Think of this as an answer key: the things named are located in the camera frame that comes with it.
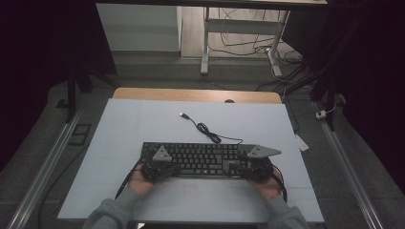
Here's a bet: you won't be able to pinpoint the black computer keyboard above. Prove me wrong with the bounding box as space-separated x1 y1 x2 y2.
140 141 275 179

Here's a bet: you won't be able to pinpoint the hand-held gripper cable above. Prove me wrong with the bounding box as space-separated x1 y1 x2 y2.
115 161 142 200
271 164 288 203

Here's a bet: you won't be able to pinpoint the black metal stand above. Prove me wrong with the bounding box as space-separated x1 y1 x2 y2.
64 61 120 124
285 61 339 132

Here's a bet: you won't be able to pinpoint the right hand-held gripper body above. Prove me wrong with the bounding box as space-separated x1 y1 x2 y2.
236 144 283 183

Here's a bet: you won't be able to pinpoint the white cabinet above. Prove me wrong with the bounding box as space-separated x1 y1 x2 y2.
96 3 182 52

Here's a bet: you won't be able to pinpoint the tangle of floor cables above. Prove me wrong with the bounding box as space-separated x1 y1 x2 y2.
208 8 309 94

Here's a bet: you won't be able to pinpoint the white board sheet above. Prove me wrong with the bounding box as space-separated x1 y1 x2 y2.
56 97 326 224

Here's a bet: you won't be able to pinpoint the black floor cable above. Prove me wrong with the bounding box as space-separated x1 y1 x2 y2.
37 142 91 229

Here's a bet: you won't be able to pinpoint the aluminium rail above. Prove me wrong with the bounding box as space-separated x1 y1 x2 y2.
5 103 89 229
312 100 387 229

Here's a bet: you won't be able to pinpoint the black floor plate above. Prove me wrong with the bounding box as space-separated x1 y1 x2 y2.
68 123 93 147

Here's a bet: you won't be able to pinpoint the white paper tag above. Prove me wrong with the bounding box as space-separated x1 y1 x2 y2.
293 135 310 153

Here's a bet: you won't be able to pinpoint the person's right hand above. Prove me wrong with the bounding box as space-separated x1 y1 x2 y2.
245 171 284 202

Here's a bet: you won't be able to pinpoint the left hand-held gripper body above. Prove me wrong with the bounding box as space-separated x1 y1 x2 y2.
139 145 181 184

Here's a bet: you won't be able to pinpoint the black keyboard cable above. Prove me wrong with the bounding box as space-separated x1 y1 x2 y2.
179 112 245 145

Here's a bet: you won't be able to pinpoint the left hand-held gripper cable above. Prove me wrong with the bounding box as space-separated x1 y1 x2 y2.
115 161 142 200

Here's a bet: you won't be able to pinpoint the right hand-held gripper cable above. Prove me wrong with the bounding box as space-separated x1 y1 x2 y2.
271 164 288 203

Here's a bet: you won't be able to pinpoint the person's left hand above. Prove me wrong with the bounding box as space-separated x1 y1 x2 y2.
127 165 160 198

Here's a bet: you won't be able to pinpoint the white desk frame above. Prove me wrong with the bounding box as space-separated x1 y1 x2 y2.
200 5 291 77

